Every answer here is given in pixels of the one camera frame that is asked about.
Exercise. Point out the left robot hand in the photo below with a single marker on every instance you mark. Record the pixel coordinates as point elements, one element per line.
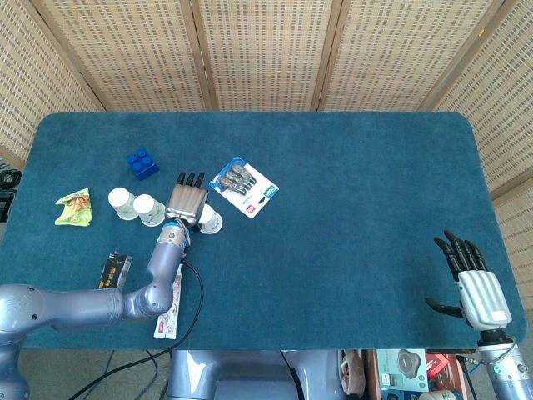
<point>187,202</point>

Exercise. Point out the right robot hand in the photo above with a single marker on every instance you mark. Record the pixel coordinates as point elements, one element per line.
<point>483,296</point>

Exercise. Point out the white cup blue flower print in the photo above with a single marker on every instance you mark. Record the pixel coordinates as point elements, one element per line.
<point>212,221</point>

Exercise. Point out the white cup green flower print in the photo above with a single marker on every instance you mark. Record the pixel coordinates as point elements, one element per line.
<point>121,202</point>
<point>147,210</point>

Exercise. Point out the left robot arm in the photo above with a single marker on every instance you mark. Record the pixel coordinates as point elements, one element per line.
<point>83,306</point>

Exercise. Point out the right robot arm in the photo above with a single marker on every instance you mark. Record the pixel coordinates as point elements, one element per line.
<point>508,371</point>

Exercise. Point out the blue toy building block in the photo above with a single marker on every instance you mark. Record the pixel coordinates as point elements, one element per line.
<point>143,164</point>

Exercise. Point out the red product box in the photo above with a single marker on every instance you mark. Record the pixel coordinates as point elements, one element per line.
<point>438,364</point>

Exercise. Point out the teal product box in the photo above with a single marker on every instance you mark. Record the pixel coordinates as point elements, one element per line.
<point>399,366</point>

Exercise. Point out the green snack packet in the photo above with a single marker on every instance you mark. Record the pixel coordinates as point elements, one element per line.
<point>75,208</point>

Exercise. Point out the floral toothpaste tube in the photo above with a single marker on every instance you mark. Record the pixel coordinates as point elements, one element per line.
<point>166,327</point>

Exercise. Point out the brown crumpled bag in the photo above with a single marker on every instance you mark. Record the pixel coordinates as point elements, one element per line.
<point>354,371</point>

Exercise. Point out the blue table cloth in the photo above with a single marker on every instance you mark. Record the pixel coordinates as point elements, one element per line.
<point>333,250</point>

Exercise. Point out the woven rattan folding screen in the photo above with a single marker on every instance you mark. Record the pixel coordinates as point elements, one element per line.
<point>266,54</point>

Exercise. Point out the grey robot torso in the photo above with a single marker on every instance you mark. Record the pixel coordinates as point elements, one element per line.
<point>233,371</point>

